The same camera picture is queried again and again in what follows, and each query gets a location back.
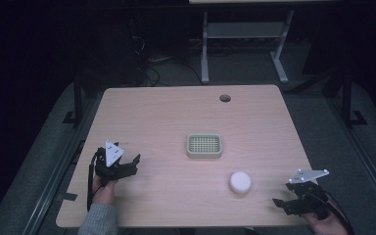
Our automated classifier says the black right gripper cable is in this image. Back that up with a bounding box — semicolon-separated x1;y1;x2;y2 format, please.
325;191;355;235

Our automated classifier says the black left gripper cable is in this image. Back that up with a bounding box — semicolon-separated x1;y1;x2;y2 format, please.
85;152;101;212

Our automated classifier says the bundle of floor cables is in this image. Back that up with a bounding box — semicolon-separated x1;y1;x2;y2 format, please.
128;33;204;87

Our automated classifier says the person's right hand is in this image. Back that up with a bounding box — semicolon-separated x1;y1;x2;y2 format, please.
302;209;345;235

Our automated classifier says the white metal desk frame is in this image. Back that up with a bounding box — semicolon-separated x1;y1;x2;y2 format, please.
200;9;296;85

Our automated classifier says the person's left hand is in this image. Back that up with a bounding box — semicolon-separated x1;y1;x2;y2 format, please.
91;174;118;207

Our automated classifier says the pale green soap dish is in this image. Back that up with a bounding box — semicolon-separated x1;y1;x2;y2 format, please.
185;133;224;161

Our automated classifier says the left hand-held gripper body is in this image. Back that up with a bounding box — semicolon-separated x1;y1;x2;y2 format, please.
93;140;138;187

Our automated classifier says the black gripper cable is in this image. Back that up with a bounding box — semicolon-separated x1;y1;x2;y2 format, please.
85;152;101;212
325;191;355;235

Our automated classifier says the dark tape strip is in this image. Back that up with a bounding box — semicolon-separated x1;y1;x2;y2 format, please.
59;192;78;202

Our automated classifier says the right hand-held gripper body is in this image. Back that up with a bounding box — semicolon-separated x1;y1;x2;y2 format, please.
288;167;330;220

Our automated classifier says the black metal stand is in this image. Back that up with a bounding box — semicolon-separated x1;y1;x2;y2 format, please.
339;67;369;128
62;70;85;125

